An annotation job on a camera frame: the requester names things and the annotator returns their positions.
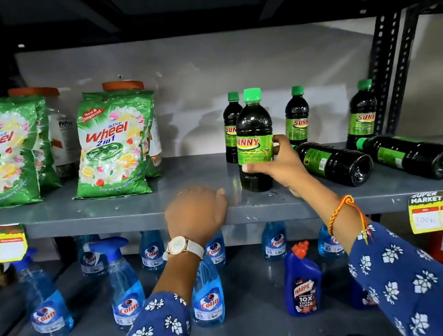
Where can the person's right hand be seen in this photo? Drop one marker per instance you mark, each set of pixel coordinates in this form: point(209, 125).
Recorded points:
point(288, 167)

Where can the person's left hand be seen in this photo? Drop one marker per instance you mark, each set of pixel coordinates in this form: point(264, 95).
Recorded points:
point(193, 216)

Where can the person's right thumb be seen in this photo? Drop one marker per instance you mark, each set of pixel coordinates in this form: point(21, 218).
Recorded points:
point(258, 167)

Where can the person's left thumb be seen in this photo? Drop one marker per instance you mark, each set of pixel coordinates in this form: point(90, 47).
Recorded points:
point(222, 202)

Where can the large dark green-capped bottle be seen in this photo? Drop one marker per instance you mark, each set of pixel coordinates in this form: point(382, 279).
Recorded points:
point(253, 129)

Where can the person's left forearm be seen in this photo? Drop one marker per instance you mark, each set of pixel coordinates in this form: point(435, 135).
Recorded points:
point(165, 328)

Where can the person's right forearm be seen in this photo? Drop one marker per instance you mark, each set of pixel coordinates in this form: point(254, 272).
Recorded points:
point(402, 272)

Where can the grey metal shelf board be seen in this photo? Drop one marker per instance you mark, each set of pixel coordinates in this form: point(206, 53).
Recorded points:
point(130, 214)
point(258, 323)

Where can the clear jar with orange lid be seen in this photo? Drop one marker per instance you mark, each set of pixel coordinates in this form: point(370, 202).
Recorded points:
point(64, 137)
point(154, 138)

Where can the blue toilet cleaner bottle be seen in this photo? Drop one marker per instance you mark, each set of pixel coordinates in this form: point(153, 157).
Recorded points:
point(302, 285)

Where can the row of blue spray bottles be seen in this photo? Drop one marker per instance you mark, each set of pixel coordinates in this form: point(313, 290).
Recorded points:
point(126, 292)

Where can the dark metal shelf board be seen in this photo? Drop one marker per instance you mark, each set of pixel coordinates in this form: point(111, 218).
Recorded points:
point(183, 0)

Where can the black perforated upright post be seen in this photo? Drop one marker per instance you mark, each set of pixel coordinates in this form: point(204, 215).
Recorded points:
point(403, 80)
point(384, 63)
point(4, 74)

